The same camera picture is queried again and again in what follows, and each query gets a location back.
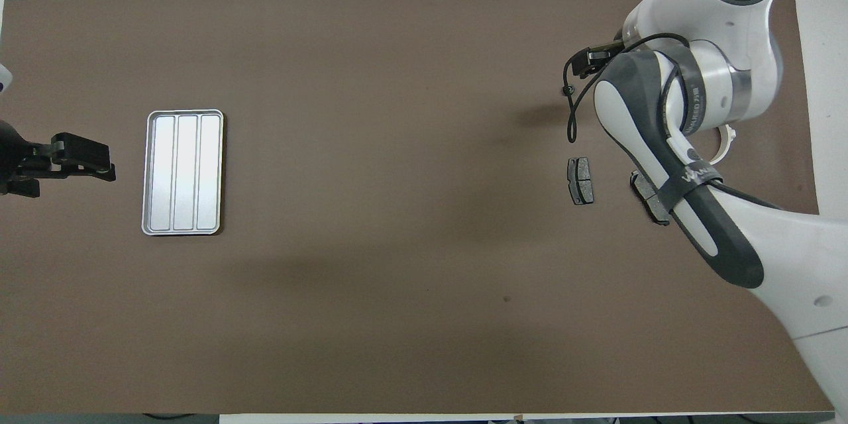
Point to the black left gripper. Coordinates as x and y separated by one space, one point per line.
16 165

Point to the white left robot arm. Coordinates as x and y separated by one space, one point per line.
4 79

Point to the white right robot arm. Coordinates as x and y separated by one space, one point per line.
729 13

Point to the silver metal tray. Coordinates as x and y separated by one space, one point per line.
209 172

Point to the brown table mat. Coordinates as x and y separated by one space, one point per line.
331 278

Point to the short grey brake pad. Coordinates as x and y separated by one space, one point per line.
582 182

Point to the long grey brake pad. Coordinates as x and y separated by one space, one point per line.
641 189

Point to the white curved plastic bracket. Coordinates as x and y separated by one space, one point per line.
729 139

